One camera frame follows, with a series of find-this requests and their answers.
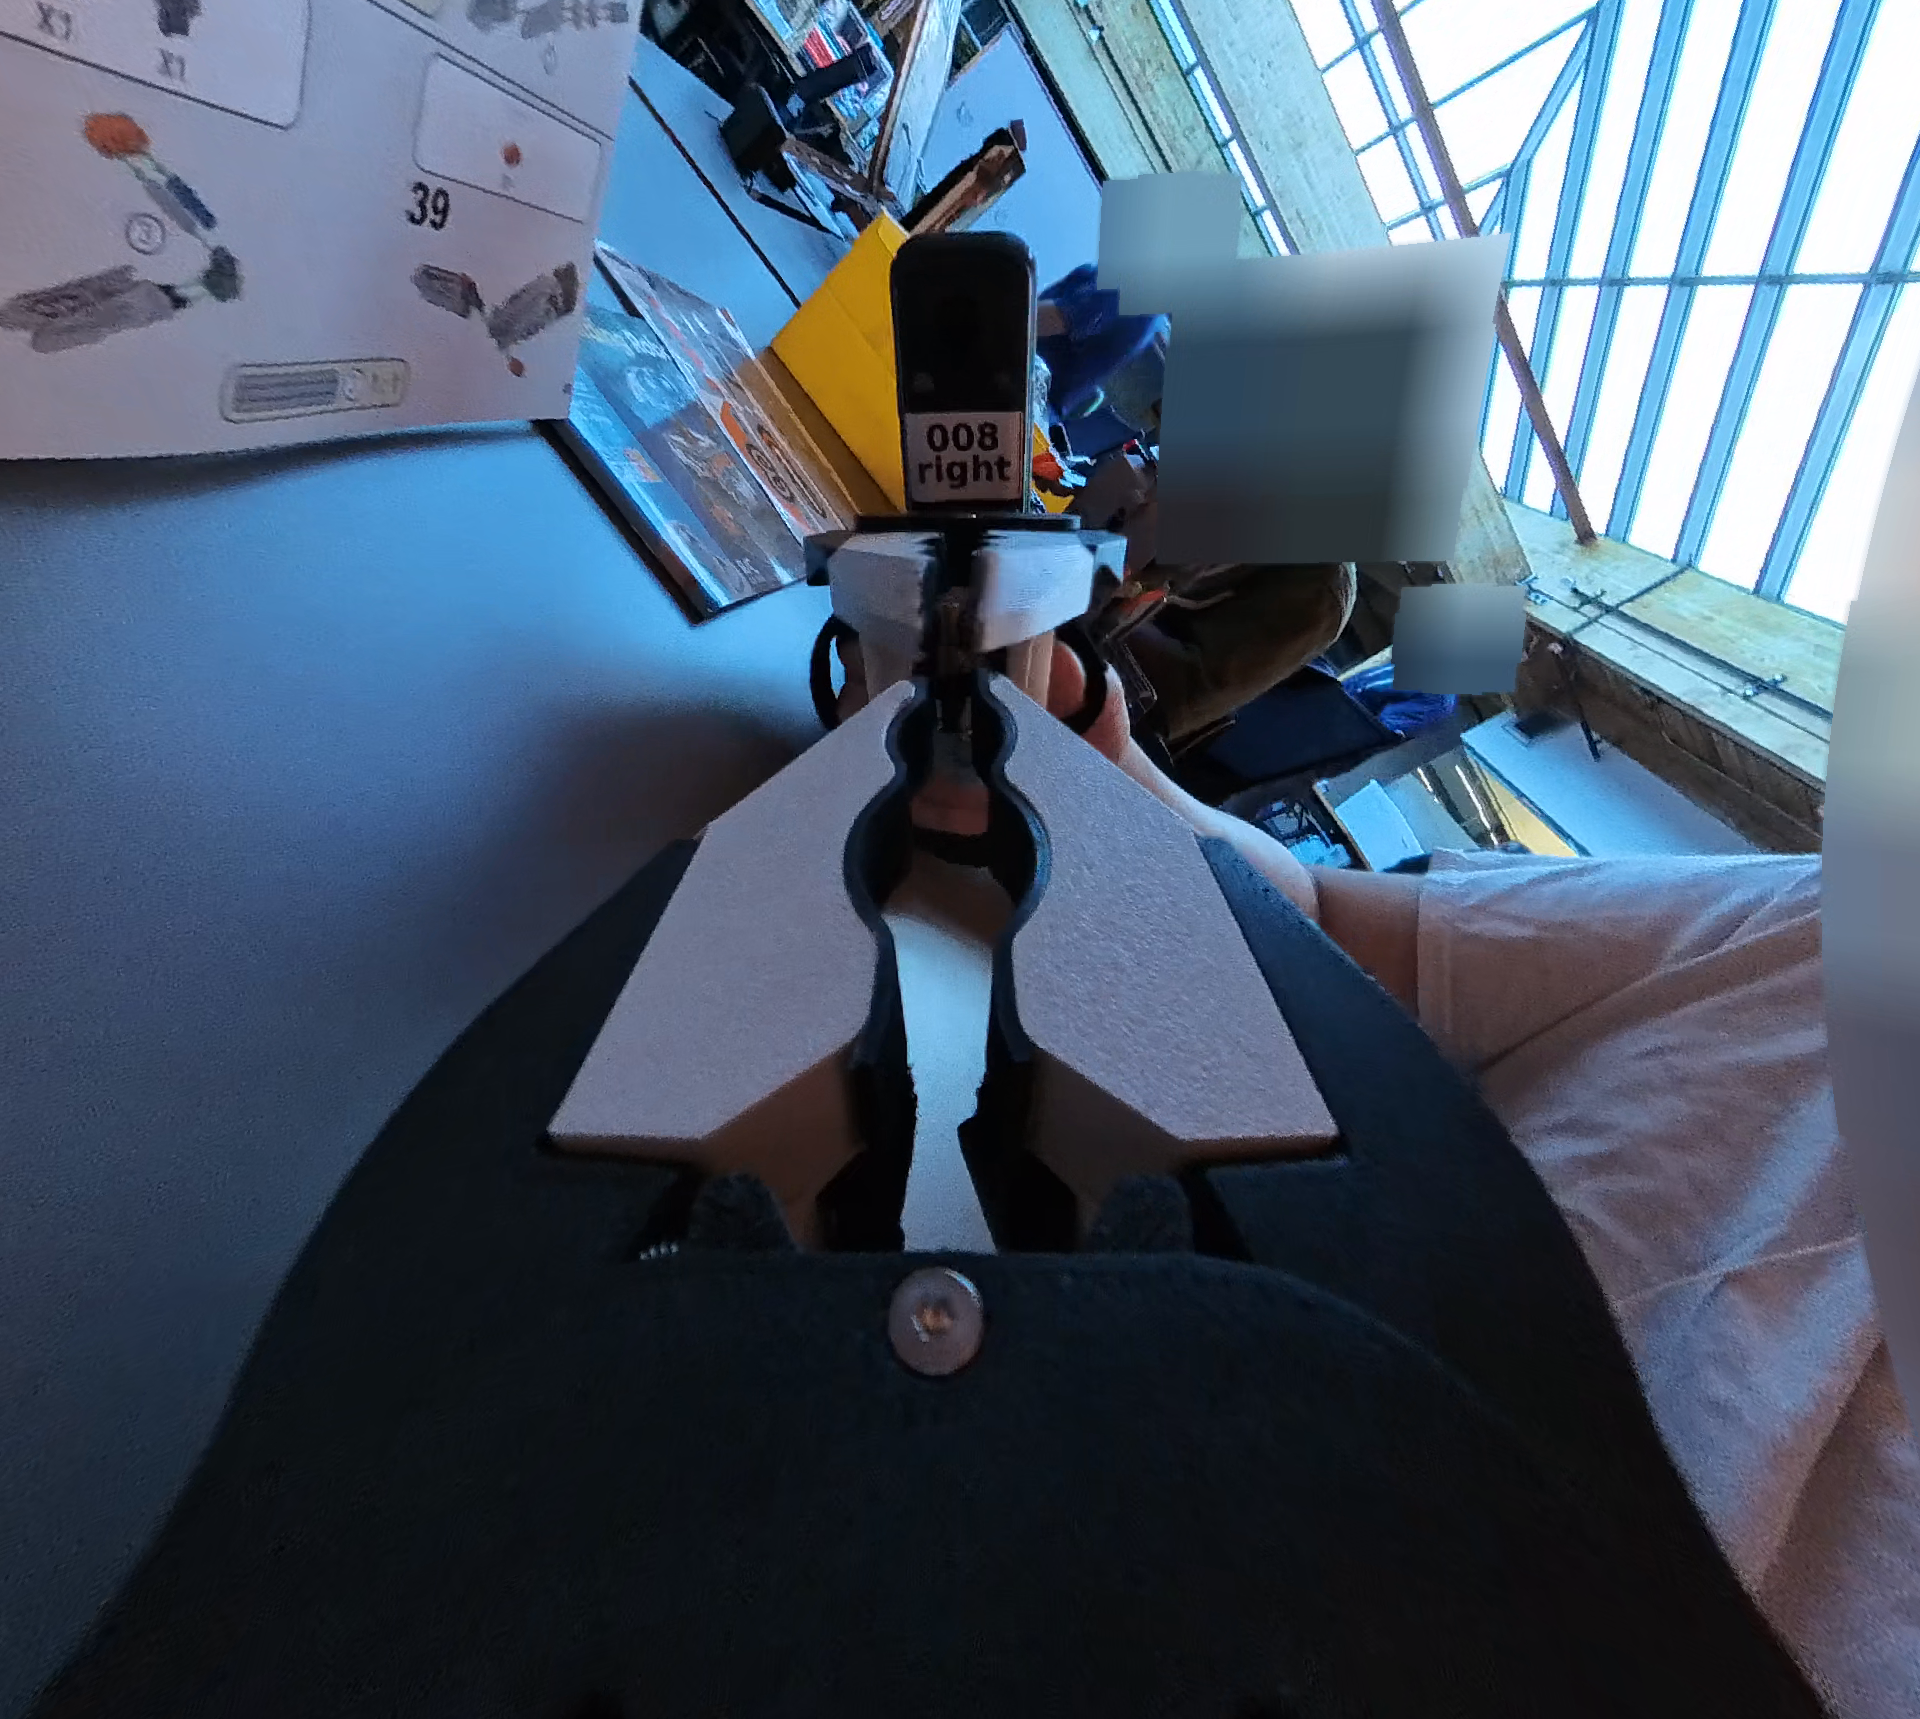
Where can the colourful standing box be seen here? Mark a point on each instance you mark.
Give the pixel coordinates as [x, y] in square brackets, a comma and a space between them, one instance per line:
[969, 181]

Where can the open white instruction booklet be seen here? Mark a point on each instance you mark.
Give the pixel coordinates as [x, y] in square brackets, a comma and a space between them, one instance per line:
[301, 130]

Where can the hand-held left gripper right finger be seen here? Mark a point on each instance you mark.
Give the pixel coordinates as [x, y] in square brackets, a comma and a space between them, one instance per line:
[1173, 1001]

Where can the grey desk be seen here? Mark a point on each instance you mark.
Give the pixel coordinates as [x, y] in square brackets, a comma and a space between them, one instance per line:
[301, 777]

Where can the skylight window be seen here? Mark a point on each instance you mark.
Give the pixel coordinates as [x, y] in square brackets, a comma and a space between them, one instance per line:
[1651, 173]

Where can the person's right hand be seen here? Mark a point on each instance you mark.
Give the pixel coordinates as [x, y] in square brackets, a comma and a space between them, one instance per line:
[1090, 693]

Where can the orange car booklet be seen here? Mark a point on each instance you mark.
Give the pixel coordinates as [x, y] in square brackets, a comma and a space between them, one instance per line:
[722, 400]

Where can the person's right forearm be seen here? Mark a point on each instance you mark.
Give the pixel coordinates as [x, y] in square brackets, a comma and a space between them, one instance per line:
[1230, 834]

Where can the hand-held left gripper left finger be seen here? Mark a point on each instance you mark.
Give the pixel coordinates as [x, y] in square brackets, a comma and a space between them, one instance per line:
[722, 1001]

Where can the dark grey toy axle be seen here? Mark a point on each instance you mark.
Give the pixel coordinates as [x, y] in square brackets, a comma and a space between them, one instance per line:
[949, 677]

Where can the black tablet stand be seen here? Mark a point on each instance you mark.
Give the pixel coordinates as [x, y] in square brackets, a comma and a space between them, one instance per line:
[770, 136]

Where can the yellow plastic bin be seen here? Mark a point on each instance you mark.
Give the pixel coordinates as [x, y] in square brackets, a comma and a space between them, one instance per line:
[841, 357]

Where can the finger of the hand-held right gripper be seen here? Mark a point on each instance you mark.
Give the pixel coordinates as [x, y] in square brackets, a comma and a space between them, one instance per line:
[876, 599]
[1037, 589]

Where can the white whiteboard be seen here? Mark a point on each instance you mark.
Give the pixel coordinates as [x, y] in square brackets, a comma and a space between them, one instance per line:
[1037, 161]

